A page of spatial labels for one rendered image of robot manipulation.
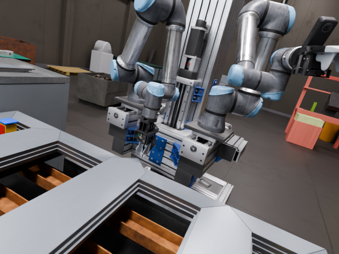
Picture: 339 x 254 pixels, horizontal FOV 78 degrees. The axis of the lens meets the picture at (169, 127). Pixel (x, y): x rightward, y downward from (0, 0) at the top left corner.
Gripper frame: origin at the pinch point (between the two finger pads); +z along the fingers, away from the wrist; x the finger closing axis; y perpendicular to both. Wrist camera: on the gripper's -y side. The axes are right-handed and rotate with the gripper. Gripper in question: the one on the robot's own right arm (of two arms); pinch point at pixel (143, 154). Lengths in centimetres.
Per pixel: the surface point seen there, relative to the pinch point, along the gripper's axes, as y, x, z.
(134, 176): 17.8, 6.3, 0.8
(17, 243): 60, 1, 1
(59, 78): -20, -81, -17
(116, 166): 16.8, -3.4, 0.8
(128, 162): 10.3, -1.9, 0.8
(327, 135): -720, 299, 68
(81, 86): -252, -286, 50
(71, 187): 38.3, -5.8, 0.8
